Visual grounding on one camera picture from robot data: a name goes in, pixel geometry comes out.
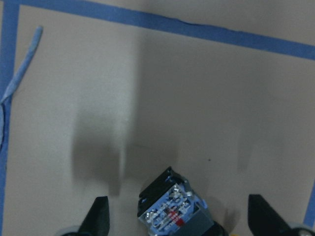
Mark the yellow push button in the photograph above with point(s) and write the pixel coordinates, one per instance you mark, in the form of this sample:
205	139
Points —
170	207

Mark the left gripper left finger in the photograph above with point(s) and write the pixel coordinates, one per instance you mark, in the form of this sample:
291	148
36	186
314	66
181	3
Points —
97	220

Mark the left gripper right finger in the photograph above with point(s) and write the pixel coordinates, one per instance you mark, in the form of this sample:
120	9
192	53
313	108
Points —
263	220

